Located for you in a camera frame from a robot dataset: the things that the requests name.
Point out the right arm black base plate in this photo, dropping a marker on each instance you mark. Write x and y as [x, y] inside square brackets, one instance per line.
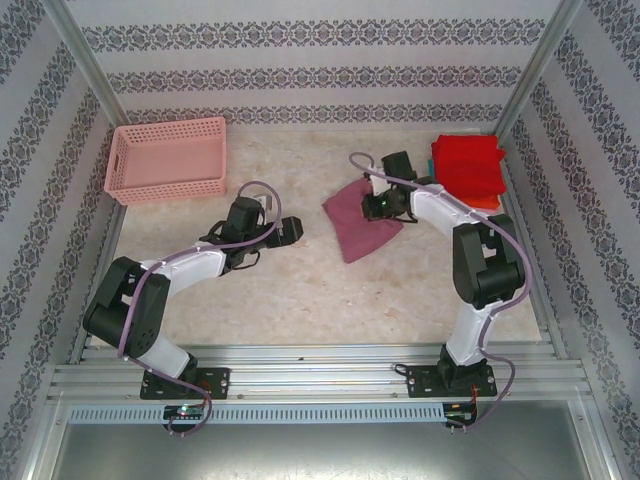
[420, 385]

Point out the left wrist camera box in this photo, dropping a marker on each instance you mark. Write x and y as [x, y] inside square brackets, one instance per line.
[245, 217]

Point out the maroon printed t-shirt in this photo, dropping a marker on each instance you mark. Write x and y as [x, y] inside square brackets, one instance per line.
[355, 230]

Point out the aluminium frame post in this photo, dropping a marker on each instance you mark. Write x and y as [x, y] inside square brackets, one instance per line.
[535, 75]
[94, 75]

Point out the aluminium side rail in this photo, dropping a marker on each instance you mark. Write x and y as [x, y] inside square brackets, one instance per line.
[518, 200]
[112, 225]

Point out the orange folded t-shirt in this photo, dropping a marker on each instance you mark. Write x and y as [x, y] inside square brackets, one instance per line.
[482, 202]

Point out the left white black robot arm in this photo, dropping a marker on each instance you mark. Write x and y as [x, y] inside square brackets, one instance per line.
[195, 262]

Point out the aluminium mounting rail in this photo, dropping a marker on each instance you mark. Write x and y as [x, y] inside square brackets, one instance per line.
[320, 380]

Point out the teal folded t-shirt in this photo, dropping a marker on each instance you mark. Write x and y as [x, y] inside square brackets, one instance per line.
[430, 167]

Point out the red folded t-shirt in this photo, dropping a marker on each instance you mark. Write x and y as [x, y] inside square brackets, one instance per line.
[470, 165]

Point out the grey metal sheet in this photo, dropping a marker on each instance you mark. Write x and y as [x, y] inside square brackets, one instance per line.
[320, 450]

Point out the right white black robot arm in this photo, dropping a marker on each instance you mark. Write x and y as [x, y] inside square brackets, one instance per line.
[435, 205]

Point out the pink plastic basket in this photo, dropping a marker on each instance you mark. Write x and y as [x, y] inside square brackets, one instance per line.
[165, 160]

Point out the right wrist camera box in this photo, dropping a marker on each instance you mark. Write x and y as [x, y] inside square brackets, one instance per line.
[399, 166]

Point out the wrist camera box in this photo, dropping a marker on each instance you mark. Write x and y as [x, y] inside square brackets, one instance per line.
[245, 217]
[399, 166]

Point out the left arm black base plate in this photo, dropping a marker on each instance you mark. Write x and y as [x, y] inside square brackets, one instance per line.
[220, 382]

